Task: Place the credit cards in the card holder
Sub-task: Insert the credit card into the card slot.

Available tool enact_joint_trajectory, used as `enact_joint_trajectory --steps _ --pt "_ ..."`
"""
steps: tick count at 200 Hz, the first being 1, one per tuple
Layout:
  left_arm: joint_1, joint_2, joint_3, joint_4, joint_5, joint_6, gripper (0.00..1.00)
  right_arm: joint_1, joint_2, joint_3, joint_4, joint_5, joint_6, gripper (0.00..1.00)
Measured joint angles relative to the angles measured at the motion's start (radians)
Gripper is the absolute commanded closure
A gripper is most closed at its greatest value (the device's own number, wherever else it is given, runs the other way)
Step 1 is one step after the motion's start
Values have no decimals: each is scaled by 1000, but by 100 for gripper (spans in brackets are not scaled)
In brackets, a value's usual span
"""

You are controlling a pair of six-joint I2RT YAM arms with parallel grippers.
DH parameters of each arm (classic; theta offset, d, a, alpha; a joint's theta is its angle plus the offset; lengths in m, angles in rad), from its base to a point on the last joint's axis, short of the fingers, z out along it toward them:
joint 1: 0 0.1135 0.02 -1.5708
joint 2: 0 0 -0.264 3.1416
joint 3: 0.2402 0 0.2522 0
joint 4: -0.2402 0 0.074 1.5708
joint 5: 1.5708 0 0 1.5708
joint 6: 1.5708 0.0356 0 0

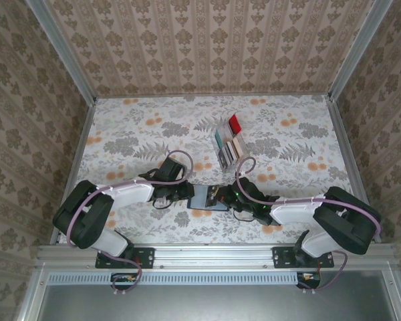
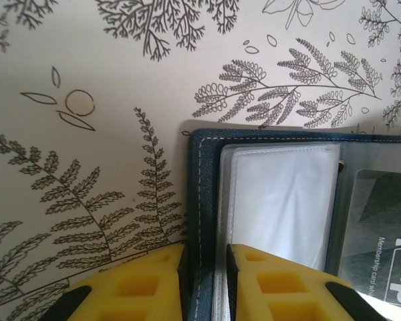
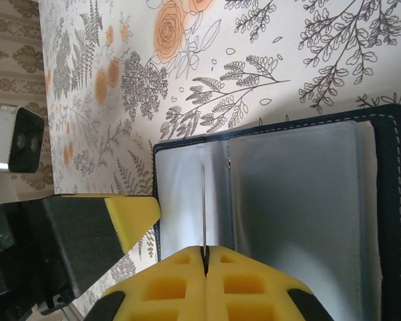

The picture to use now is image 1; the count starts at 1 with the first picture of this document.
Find navy leather card holder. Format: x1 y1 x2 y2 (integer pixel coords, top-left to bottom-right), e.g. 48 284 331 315
187 183 231 212

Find dark credit card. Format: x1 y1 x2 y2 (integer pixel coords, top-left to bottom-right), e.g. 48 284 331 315
206 186 221 205

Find peach credit card stack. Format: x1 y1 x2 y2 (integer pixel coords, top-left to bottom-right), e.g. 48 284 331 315
231 136 245 158

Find clear acrylic card organizer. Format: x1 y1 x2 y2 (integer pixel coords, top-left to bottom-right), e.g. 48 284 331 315
209 113 247 173

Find red credit card stack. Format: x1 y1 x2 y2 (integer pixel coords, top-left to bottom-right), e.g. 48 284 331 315
228 114 243 135

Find floral patterned table cover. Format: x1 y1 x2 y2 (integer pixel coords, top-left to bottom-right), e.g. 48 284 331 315
58 95 370 245

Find black connector with orange plug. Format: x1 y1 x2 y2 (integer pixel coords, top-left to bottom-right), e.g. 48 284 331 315
295 271 322 289
110 272 144 292

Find grey metal sheet panel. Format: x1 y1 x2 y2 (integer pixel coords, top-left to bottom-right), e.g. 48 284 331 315
36 284 397 321

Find aluminium front rail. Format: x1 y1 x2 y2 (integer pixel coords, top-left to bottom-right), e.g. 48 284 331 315
36 243 397 270

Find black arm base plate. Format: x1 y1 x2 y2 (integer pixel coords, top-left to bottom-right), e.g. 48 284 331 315
95 246 154 269
272 246 335 269

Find grey slotted cable duct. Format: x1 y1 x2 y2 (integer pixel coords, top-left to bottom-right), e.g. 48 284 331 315
48 271 321 286

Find aluminium side rail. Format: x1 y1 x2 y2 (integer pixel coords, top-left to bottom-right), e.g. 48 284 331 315
51 100 96 245
325 95 382 243

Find aluminium corner post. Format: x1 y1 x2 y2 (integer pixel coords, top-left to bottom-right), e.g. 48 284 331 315
329 0 394 101
25 0 97 103

